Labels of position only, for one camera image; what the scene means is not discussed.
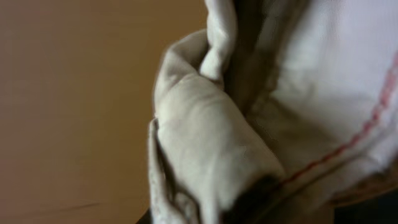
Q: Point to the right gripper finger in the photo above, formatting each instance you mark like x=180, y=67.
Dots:
x=170, y=203

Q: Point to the beige khaki shorts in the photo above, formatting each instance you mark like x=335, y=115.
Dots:
x=301, y=91

